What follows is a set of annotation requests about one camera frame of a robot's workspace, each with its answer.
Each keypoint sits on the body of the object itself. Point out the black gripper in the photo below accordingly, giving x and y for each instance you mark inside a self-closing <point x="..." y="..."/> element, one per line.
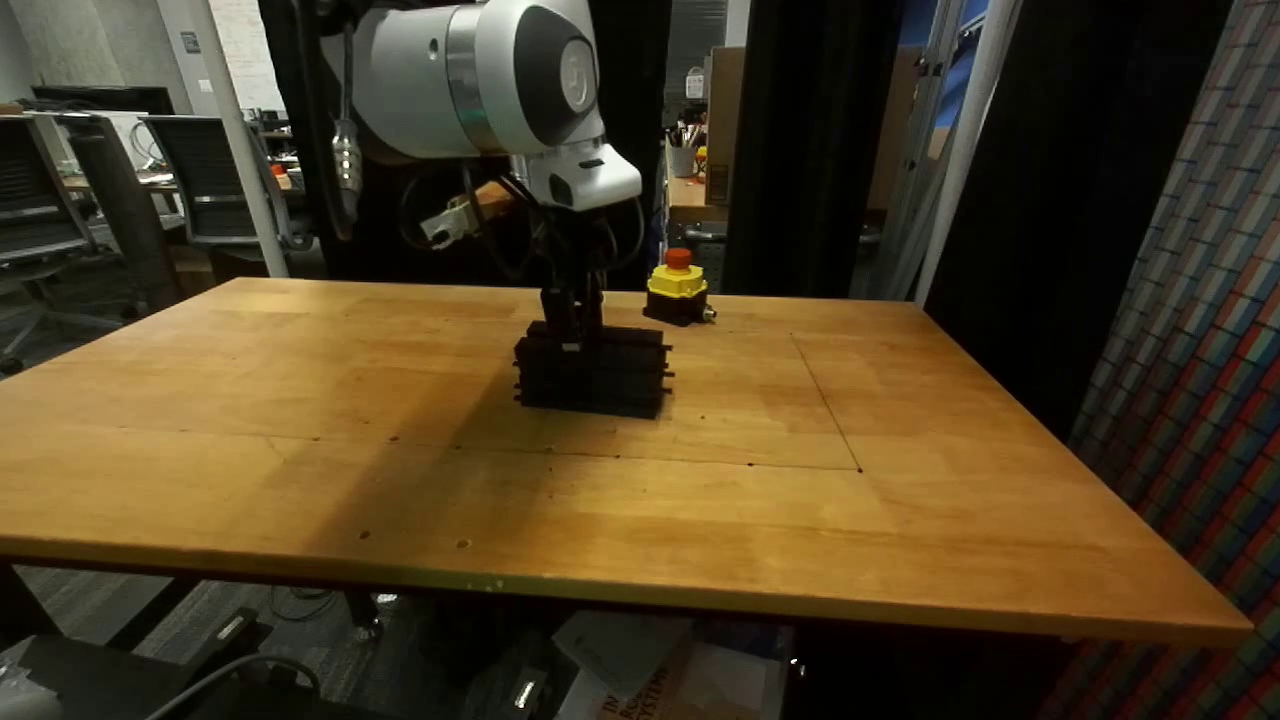
<point x="572" y="259"/>

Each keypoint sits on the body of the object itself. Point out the black curtain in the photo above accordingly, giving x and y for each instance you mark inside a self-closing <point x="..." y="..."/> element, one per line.
<point x="455" y="223"/>

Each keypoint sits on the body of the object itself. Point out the grey metal shelf rack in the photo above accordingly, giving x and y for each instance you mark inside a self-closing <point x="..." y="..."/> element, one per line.
<point x="186" y="200"/>

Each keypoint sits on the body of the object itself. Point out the white diagonal frame post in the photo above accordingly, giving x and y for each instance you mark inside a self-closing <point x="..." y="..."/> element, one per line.
<point x="969" y="125"/>

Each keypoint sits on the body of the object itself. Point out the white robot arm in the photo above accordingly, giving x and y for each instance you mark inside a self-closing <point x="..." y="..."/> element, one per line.
<point x="498" y="78"/>

